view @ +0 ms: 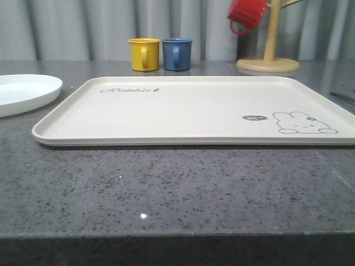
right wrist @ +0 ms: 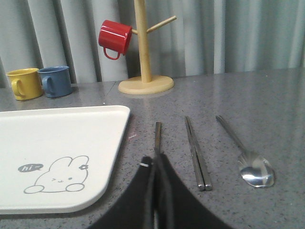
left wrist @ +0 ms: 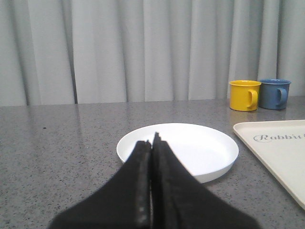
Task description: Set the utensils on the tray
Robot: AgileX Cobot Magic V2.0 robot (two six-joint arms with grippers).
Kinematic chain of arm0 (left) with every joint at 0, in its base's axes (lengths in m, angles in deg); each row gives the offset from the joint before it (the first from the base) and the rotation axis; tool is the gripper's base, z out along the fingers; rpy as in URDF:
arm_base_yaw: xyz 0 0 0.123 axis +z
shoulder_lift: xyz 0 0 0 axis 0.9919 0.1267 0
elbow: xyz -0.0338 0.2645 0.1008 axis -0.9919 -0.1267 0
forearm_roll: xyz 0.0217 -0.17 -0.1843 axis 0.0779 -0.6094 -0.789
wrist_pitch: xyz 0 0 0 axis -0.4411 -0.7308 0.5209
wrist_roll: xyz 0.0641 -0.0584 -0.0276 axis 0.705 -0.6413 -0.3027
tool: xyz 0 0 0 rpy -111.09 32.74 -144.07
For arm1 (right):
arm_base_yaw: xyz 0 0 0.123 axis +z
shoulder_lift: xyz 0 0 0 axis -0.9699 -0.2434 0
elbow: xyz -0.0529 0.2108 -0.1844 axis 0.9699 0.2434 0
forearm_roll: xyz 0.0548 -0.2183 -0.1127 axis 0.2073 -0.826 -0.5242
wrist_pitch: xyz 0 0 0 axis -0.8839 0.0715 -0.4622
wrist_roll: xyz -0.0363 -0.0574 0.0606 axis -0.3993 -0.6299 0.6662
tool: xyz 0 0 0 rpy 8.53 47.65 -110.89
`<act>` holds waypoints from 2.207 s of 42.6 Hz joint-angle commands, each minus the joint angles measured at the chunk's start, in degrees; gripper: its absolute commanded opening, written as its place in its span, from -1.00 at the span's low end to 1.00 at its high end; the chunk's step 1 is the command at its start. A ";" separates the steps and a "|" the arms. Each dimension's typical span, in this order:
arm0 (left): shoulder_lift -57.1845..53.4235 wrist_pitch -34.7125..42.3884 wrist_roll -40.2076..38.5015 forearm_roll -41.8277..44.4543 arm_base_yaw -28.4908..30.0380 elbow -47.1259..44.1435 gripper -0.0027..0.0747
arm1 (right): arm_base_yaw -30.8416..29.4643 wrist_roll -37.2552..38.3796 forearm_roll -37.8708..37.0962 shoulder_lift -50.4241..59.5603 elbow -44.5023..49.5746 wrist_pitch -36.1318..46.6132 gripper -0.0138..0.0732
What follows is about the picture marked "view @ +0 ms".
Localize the white round plate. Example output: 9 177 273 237
1 74 63 117

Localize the silver metal spoon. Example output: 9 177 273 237
330 92 355 105

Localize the cream rabbit serving tray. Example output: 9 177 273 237
32 76 354 146

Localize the blue mug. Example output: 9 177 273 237
162 38 192 71

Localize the yellow mug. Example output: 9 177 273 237
128 38 160 71

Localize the wooden mug tree stand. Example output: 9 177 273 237
236 0 301 73

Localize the red mug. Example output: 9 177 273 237
227 0 268 35

